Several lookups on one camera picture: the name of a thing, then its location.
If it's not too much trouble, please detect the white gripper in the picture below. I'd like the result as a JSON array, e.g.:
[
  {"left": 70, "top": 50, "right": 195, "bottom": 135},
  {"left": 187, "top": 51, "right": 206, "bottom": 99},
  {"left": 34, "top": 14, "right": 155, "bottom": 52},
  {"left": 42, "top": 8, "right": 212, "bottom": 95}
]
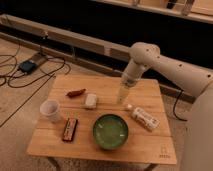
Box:
[{"left": 117, "top": 59, "right": 147, "bottom": 104}]

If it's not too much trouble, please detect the white sponge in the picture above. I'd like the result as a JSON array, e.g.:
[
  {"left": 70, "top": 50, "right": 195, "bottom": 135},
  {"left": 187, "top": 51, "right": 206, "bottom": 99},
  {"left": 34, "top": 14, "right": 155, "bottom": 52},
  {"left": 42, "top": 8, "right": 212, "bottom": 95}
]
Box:
[{"left": 84, "top": 93, "right": 98, "bottom": 109}]

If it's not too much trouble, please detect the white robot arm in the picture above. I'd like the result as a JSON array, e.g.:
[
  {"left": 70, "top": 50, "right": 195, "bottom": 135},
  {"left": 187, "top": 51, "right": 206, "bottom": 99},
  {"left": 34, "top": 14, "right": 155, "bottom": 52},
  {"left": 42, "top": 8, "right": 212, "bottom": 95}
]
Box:
[{"left": 121, "top": 42, "right": 213, "bottom": 171}]

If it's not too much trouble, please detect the green ceramic bowl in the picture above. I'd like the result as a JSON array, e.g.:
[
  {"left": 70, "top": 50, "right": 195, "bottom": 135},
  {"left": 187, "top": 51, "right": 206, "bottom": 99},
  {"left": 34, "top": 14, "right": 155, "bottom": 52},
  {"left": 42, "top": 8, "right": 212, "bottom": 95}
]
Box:
[{"left": 93, "top": 114, "right": 129, "bottom": 150}]

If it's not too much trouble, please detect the reddish brown sausage toy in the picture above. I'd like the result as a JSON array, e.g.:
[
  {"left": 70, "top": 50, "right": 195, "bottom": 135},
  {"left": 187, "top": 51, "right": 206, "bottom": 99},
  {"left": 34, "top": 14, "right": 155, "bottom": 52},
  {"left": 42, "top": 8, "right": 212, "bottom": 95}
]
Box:
[{"left": 66, "top": 89, "right": 86, "bottom": 98}]

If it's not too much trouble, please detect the wooden table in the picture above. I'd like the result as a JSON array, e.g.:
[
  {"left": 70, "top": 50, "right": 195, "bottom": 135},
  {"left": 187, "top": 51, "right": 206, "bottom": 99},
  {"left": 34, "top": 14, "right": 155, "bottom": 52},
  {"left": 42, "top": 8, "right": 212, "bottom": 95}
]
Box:
[{"left": 27, "top": 75, "right": 177, "bottom": 165}]

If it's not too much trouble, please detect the red black rectangular box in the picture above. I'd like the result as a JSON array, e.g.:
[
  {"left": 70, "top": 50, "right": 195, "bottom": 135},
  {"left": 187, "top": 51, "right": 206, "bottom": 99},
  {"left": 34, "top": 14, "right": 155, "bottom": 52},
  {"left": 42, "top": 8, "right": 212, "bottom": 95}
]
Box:
[{"left": 62, "top": 118, "right": 78, "bottom": 142}]

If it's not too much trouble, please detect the white paper cup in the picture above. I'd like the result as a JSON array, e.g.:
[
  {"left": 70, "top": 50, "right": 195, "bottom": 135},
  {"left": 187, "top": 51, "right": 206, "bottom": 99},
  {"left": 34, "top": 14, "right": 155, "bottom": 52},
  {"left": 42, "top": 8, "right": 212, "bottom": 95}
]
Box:
[{"left": 40, "top": 99, "right": 61, "bottom": 123}]

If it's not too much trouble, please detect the black power adapter box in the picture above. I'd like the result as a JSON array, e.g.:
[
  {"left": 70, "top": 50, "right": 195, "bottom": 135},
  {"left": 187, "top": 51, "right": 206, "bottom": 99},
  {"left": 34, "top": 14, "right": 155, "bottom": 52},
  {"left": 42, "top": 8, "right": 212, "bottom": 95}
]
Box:
[{"left": 18, "top": 60, "right": 36, "bottom": 74}]

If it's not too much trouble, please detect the black cable right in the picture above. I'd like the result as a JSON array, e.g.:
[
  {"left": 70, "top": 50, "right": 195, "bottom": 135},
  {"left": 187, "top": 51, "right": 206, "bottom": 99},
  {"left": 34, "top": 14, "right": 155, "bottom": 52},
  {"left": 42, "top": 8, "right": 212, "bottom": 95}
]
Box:
[{"left": 172, "top": 89, "right": 188, "bottom": 122}]

